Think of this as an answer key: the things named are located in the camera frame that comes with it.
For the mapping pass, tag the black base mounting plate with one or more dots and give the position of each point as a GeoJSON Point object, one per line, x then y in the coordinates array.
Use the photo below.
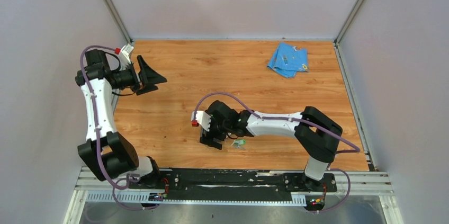
{"type": "Point", "coordinates": [235, 184]}

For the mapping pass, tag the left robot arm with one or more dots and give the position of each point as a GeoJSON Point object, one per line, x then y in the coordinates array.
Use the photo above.
{"type": "Point", "coordinates": [106, 152]}

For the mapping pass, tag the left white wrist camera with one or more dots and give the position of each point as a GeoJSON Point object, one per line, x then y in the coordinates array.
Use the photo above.
{"type": "Point", "coordinates": [124, 55]}

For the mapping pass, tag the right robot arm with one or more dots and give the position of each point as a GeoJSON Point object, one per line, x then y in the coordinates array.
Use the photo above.
{"type": "Point", "coordinates": [317, 133]}

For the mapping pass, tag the folded blue cloth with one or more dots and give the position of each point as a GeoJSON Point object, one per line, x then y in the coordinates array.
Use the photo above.
{"type": "Point", "coordinates": [288, 60]}

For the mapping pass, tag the key with green tag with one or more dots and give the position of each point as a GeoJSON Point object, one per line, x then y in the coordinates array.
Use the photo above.
{"type": "Point", "coordinates": [239, 144]}

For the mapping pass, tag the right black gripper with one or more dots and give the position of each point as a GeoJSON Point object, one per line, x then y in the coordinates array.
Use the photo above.
{"type": "Point", "coordinates": [208, 137]}

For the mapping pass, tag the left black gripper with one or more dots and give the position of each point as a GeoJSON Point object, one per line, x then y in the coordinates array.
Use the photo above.
{"type": "Point", "coordinates": [149, 77]}

